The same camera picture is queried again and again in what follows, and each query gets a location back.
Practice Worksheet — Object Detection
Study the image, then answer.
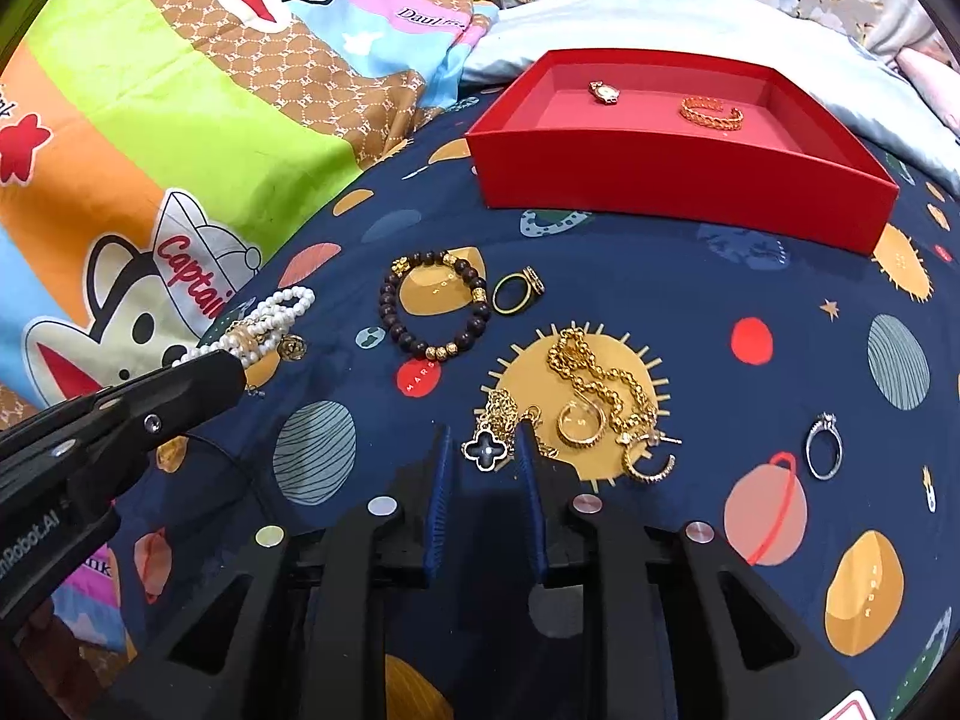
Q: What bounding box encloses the light blue pillow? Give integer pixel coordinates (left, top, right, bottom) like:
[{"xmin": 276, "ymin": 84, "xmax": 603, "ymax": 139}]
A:
[{"xmin": 459, "ymin": 0, "xmax": 960, "ymax": 196}]

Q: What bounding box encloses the gold braided bangle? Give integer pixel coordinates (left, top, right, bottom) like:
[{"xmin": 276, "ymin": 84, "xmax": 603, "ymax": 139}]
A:
[{"xmin": 679, "ymin": 96, "xmax": 745, "ymax": 132}]

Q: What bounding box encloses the cartoon monkey blanket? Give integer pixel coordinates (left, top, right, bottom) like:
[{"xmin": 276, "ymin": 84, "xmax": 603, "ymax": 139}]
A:
[{"xmin": 0, "ymin": 0, "xmax": 500, "ymax": 436}]

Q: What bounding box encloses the silver gemstone ring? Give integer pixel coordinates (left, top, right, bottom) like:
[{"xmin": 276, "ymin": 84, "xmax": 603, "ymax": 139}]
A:
[{"xmin": 805, "ymin": 412, "xmax": 842, "ymax": 481}]

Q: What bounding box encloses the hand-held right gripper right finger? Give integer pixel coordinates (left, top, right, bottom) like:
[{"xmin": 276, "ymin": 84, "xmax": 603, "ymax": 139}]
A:
[{"xmin": 514, "ymin": 420, "xmax": 863, "ymax": 720}]

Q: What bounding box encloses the gold and black ring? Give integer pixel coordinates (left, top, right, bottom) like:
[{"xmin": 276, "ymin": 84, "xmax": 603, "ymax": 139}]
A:
[{"xmin": 491, "ymin": 266, "xmax": 546, "ymax": 317}]

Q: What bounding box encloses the white pearl bracelet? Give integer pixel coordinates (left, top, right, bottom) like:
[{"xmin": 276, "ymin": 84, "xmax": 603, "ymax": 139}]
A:
[{"xmin": 172, "ymin": 285, "xmax": 316, "ymax": 391}]

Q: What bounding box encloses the black clover pendant necklace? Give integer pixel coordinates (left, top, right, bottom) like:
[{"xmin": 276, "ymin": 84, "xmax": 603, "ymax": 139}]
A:
[{"xmin": 460, "ymin": 388, "xmax": 560, "ymax": 473}]

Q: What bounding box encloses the plain gold hoop earring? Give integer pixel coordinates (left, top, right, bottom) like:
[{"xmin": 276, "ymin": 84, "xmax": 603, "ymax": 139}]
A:
[{"xmin": 556, "ymin": 399, "xmax": 605, "ymax": 452}]

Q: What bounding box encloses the pink cartoon pillow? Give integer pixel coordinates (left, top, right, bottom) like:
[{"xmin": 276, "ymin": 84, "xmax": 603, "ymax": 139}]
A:
[{"xmin": 896, "ymin": 45, "xmax": 960, "ymax": 137}]

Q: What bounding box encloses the red cardboard box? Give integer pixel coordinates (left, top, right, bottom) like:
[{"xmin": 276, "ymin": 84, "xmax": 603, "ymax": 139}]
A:
[{"xmin": 465, "ymin": 49, "xmax": 899, "ymax": 252}]

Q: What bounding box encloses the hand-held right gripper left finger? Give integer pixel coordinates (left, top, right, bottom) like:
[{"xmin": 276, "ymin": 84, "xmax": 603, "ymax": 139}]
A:
[{"xmin": 97, "ymin": 424, "xmax": 458, "ymax": 720}]

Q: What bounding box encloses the gold chain necklace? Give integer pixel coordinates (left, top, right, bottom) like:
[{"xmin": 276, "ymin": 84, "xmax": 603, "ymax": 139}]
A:
[{"xmin": 545, "ymin": 326, "xmax": 662, "ymax": 436}]

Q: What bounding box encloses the studded gold hoop earring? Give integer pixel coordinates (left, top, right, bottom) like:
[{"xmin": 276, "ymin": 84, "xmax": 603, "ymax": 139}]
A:
[{"xmin": 621, "ymin": 427, "xmax": 682, "ymax": 485}]

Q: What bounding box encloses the dark bead bracelet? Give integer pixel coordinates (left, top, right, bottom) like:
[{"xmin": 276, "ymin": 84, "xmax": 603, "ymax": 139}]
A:
[{"xmin": 379, "ymin": 249, "xmax": 492, "ymax": 362}]

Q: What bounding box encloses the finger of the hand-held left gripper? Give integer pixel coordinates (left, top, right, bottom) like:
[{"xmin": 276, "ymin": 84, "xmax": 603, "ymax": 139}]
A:
[
  {"xmin": 0, "ymin": 392, "xmax": 242, "ymax": 533},
  {"xmin": 0, "ymin": 351, "xmax": 247, "ymax": 466}
]

